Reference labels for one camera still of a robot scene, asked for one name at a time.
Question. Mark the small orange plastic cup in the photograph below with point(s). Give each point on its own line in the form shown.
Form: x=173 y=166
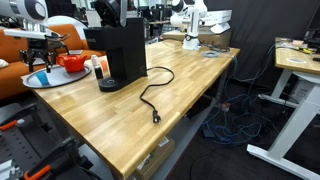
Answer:
x=104 y=65

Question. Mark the white boxes stack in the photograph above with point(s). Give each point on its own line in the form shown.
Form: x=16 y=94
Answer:
x=217 y=21

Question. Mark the white small bottle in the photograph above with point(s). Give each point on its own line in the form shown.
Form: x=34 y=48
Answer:
x=95 y=61

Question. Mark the cardboard box under table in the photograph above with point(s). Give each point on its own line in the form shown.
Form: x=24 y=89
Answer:
x=154 y=159

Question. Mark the orange sofa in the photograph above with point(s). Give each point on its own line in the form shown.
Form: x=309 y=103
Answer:
x=10 y=75

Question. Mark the white-legged side desk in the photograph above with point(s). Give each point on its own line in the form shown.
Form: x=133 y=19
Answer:
x=293 y=60

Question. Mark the black Keurig coffee maker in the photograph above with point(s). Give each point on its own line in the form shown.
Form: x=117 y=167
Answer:
x=122 y=39

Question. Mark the round grey metal tray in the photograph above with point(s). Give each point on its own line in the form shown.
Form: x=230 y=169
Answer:
x=58 y=77

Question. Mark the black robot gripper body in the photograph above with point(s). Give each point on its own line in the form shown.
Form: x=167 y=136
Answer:
x=37 y=48

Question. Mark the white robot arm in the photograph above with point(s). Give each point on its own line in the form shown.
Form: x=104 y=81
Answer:
x=34 y=29

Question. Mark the black white-capped small bottle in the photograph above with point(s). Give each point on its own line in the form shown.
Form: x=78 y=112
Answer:
x=98 y=72

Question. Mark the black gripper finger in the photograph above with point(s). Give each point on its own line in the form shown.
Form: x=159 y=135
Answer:
x=30 y=65
x=48 y=67

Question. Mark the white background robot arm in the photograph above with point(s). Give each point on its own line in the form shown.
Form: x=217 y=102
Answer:
x=189 y=15

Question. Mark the small blue plastic cup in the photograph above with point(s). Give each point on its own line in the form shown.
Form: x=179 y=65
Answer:
x=42 y=77

